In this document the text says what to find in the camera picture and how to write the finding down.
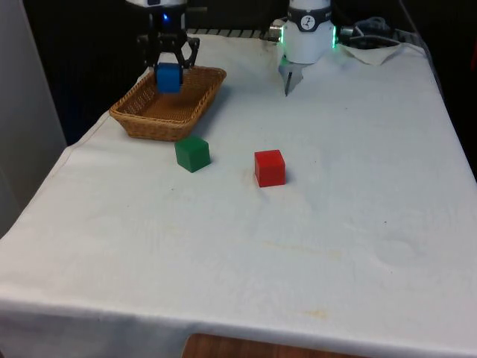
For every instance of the blue cube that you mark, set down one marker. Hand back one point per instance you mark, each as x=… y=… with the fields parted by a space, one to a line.
x=168 y=79

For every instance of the green cube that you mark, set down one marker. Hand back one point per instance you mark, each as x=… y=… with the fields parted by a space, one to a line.
x=192 y=154

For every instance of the red cube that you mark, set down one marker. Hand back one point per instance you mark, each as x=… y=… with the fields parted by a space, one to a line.
x=270 y=169

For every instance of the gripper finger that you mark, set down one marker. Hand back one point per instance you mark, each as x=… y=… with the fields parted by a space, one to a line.
x=192 y=48
x=151 y=41

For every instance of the pale grey cabinet side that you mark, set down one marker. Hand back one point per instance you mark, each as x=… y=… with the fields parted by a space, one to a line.
x=26 y=130

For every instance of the wicker basket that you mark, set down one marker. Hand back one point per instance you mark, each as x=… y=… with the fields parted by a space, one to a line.
x=164 y=125

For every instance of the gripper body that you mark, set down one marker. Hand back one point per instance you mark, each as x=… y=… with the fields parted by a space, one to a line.
x=165 y=24

